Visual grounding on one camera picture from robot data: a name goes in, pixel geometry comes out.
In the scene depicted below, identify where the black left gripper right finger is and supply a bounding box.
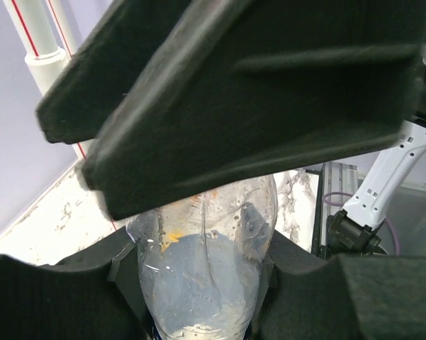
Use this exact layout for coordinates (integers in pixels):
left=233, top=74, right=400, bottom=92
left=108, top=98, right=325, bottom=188
left=259, top=232, right=426, bottom=339

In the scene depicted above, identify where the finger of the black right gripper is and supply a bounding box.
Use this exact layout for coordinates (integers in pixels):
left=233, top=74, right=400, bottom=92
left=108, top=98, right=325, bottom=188
left=36, top=1, right=205, bottom=145
left=82, top=1, right=426, bottom=220

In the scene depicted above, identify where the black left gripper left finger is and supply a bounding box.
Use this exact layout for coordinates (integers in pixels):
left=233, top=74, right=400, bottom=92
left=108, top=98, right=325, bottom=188
left=0, top=232, right=149, bottom=339

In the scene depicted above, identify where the clear bottle blue label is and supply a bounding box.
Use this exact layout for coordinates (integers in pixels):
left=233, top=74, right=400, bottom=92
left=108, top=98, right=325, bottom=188
left=126, top=175, right=278, bottom=339

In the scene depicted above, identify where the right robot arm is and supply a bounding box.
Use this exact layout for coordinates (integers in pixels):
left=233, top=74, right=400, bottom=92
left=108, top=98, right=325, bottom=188
left=36, top=1, right=426, bottom=251

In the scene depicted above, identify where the white PVC pipe frame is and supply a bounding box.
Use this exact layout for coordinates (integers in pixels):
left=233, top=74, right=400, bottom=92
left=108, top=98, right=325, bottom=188
left=3, top=0, right=89, bottom=160

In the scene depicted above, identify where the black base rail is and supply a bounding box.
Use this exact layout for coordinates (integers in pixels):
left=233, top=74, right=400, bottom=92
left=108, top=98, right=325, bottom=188
left=309, top=166, right=329, bottom=260

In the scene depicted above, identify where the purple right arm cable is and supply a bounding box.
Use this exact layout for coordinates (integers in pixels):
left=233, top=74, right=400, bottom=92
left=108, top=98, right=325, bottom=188
left=323, top=191, right=403, bottom=255

